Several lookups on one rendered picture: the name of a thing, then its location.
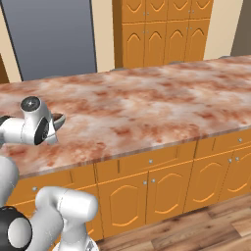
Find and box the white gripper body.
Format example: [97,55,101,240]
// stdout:
[47,128,60,145]

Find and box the orange drawer front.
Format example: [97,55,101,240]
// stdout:
[94,140,197,184]
[195,128,251,160]
[6,170,73,206]

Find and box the grey door panel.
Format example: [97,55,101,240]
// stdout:
[0,0,98,82]

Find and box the tall orange cupboard run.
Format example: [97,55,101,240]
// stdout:
[112,0,215,70]

